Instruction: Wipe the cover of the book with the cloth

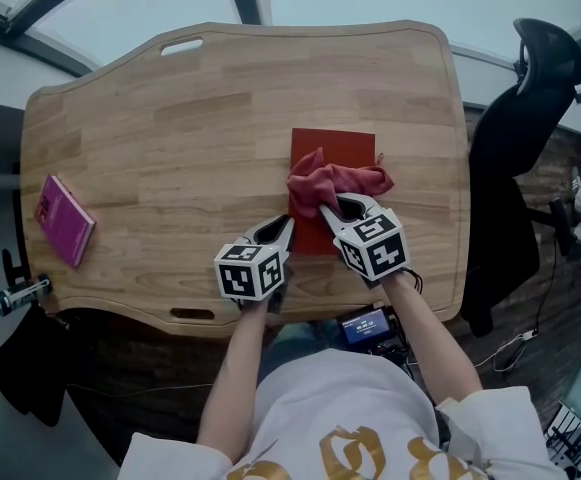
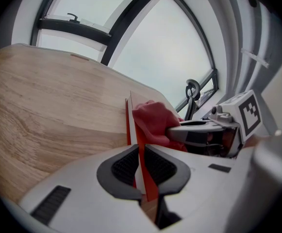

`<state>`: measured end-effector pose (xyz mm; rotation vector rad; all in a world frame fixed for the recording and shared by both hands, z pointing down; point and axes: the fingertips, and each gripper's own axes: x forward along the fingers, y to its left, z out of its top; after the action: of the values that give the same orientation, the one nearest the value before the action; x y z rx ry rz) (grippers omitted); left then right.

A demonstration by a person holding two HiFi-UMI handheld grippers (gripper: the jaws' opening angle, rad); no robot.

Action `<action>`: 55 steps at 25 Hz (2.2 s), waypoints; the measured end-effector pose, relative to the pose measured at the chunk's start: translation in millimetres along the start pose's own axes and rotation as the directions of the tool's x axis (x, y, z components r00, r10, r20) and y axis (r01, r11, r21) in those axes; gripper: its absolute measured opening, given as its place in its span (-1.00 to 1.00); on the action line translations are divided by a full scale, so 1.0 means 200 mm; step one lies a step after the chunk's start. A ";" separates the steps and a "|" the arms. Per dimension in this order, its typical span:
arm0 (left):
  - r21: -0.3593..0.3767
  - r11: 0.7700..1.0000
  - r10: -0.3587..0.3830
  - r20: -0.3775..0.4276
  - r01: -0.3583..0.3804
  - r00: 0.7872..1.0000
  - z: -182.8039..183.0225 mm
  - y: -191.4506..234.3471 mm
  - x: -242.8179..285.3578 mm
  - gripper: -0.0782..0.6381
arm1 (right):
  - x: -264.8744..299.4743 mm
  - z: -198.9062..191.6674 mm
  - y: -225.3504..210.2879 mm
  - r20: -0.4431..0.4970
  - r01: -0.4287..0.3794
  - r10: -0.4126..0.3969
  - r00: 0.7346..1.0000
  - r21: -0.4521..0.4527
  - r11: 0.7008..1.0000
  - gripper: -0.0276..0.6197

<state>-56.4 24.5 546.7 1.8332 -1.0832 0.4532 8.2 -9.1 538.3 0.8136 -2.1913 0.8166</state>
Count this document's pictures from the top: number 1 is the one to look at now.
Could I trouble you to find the black bracket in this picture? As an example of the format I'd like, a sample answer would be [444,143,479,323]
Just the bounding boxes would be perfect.
[0,247,34,289]

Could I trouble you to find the white cable with plug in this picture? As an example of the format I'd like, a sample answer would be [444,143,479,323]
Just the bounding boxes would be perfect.
[473,329,540,374]

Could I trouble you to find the blue jeans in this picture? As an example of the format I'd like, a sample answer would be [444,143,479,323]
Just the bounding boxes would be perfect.
[258,319,344,385]

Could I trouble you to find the red cloth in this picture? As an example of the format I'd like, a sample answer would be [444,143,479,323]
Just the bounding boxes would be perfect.
[285,146,396,221]

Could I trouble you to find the person's left forearm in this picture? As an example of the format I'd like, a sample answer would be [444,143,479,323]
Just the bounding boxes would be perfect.
[196,299,272,463]

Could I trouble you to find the small display device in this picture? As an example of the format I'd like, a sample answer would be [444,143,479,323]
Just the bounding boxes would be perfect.
[336,305,397,347]

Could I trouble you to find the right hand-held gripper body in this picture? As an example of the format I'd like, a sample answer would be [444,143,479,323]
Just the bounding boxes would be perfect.
[332,206,412,290]

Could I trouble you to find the pink book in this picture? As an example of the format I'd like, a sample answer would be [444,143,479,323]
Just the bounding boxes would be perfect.
[34,174,98,270]

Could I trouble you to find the open laptop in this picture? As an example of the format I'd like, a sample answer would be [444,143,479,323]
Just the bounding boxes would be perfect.
[541,347,581,470]

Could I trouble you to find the metal clamp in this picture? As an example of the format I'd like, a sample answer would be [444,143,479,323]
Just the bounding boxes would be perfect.
[0,274,53,315]

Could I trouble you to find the person's right forearm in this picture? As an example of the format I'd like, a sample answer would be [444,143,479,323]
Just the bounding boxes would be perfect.
[379,269,484,405]

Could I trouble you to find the black office chair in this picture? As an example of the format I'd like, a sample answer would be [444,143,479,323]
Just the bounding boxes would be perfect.
[459,17,581,339]

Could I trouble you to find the red book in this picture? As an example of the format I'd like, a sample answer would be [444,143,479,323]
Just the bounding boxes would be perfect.
[287,127,377,257]

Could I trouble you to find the white printed shirt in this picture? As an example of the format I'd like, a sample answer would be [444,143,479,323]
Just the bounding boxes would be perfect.
[116,346,574,480]

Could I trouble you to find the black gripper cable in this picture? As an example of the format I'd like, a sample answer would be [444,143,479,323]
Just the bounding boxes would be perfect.
[400,264,425,295]

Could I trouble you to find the black cable bundle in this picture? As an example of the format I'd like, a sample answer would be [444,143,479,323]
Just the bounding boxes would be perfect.
[363,338,417,377]

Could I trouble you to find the black hanging bag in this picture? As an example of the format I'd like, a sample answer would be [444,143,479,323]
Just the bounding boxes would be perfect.
[0,301,72,428]

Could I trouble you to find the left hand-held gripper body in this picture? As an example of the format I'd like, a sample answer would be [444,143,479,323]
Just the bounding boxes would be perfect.
[213,236,291,315]

